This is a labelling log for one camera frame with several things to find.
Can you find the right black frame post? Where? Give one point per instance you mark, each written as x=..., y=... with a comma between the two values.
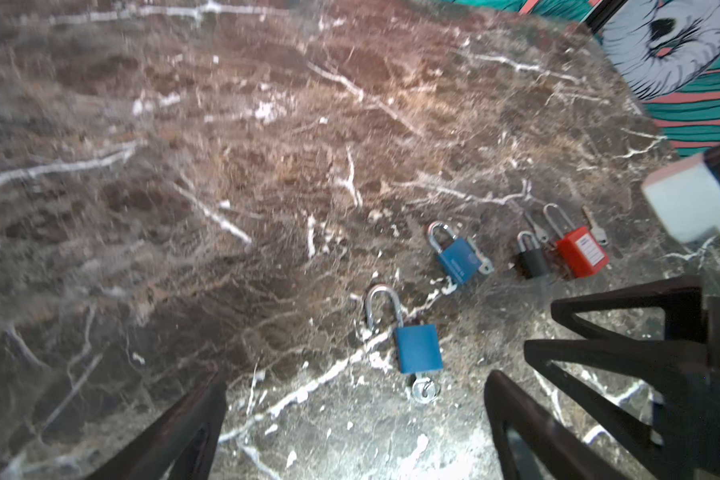
x=601, y=14

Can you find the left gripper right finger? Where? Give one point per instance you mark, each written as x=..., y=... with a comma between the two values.
x=525, y=436

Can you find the red padlock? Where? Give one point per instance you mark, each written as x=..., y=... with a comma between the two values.
x=575, y=244

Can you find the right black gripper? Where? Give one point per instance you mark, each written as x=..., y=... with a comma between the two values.
x=683, y=439

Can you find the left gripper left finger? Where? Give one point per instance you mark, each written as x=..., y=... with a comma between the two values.
x=180, y=444

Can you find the blue padlock key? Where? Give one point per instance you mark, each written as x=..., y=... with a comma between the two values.
x=486, y=266
x=424, y=388

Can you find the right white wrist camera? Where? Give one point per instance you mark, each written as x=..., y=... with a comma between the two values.
x=685, y=196

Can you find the small black padlock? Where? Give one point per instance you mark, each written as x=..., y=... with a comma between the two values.
x=530, y=257

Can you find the small silver key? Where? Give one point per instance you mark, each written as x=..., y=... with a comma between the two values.
x=597, y=231

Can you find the blue padlock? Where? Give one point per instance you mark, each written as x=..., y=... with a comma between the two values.
x=418, y=345
x=459, y=259

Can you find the black padlock silver key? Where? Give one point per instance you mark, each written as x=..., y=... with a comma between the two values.
x=541, y=233

